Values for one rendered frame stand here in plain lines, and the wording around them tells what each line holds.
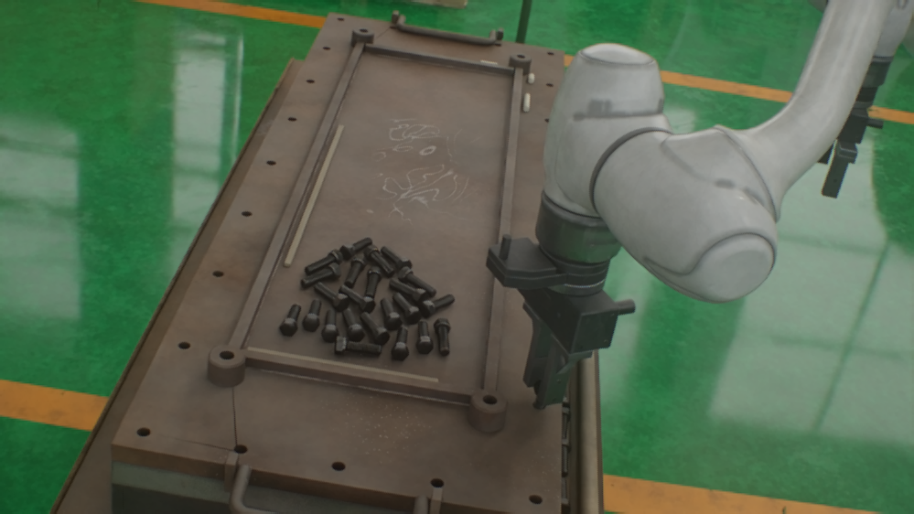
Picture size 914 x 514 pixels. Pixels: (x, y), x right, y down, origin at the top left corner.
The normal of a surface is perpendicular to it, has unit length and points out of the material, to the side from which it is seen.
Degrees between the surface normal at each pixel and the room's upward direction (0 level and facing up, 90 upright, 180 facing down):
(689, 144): 24
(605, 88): 66
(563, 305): 90
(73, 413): 0
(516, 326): 0
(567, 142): 87
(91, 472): 0
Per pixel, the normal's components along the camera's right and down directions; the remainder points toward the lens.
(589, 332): 0.41, 0.52
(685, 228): -0.59, -0.17
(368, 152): 0.14, -0.85
